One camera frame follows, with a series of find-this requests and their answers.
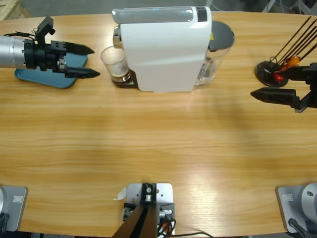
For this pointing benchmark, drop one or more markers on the black capsule holder with rods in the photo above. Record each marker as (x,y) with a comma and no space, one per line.
(263,72)

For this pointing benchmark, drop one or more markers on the white capsule coffee machine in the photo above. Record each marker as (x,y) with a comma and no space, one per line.
(161,54)

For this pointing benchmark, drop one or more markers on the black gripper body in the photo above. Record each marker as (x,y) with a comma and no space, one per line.
(309,98)
(39,55)

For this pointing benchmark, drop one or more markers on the orange coffee capsule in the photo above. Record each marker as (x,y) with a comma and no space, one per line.
(294,60)
(283,67)

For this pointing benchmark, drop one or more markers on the clear water tank dark lid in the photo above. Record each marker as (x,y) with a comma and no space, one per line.
(221,34)

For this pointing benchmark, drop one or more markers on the red coffee capsule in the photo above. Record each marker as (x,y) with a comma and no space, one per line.
(279,77)

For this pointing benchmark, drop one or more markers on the black bracket with bolts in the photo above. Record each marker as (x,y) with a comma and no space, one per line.
(169,205)

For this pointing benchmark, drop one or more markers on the wooden pallet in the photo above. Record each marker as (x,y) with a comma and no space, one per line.
(10,7)

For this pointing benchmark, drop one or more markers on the metal drip tray grate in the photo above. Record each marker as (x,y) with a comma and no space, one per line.
(125,83)

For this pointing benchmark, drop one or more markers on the white metal frame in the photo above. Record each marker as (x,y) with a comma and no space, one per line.
(270,5)

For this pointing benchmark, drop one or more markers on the white tape scrap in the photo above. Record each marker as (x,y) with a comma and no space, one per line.
(121,194)

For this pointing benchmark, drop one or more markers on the dark brown camera post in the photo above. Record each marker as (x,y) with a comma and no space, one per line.
(138,223)

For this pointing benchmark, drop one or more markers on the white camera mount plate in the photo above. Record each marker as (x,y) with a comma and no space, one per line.
(164,191)

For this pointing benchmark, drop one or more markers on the grey coffee machine lever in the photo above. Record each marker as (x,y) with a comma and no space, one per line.
(153,15)

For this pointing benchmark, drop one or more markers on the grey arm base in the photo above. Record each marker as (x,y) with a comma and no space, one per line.
(288,208)
(15,208)

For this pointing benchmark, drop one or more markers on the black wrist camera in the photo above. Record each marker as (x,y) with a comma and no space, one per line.
(44,28)

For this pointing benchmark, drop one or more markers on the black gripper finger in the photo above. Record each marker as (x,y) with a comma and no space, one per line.
(299,73)
(71,48)
(275,95)
(81,72)

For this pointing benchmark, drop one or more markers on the clear glass cup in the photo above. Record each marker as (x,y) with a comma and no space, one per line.
(115,63)

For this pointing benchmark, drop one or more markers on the teal plastic tray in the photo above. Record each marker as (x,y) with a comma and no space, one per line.
(49,80)

